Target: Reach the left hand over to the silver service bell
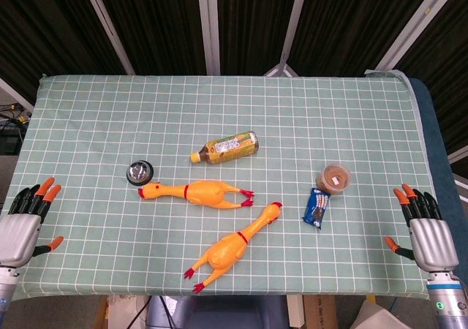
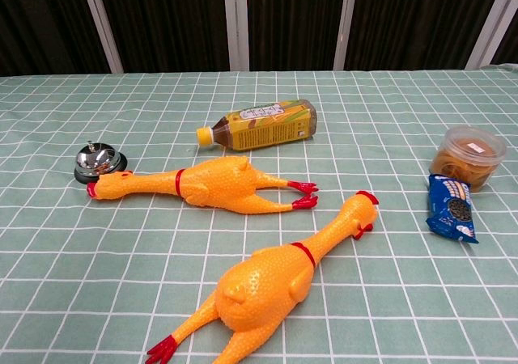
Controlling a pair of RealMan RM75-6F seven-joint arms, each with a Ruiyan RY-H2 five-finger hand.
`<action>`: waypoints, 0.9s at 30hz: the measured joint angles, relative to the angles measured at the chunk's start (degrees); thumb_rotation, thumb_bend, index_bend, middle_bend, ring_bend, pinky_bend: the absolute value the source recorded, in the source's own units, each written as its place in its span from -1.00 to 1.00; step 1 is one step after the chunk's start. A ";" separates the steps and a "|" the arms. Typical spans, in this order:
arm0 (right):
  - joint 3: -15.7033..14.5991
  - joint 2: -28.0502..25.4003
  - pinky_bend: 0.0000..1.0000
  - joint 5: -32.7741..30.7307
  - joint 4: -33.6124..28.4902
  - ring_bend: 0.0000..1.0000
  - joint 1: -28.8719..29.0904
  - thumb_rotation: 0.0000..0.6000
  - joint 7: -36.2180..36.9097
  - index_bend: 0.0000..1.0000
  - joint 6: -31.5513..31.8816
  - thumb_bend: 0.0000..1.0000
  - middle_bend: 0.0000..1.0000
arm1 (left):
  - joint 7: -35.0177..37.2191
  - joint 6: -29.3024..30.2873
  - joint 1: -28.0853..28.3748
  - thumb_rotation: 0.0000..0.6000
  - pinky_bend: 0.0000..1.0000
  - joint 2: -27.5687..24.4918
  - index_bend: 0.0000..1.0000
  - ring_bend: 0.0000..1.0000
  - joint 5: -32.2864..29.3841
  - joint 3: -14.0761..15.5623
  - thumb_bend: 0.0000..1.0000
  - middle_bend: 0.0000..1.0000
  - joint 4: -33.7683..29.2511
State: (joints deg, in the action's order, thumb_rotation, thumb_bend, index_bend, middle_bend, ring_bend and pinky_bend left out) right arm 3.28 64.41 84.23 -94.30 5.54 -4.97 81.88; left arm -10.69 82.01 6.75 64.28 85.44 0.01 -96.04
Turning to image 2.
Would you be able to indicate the silver desk bell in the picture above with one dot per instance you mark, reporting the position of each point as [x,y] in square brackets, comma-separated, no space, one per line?
[97,160]

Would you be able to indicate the green checkered tablecloth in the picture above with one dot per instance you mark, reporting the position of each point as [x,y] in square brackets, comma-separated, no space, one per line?
[121,279]

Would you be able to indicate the yellow rubber chicken toy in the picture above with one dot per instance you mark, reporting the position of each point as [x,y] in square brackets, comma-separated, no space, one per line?
[263,283]
[218,182]

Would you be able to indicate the yellow label tea bottle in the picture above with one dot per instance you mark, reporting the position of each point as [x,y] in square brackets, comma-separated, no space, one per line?
[263,127]

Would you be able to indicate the blue cookie packet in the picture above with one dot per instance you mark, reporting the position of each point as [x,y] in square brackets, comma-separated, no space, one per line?
[453,210]

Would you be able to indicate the clear jar of rubber bands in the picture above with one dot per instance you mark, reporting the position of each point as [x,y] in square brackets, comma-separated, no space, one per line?
[469,153]

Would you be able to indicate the white partition frame post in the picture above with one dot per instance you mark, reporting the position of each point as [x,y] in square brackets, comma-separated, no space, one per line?
[236,22]
[345,22]
[101,22]
[489,24]

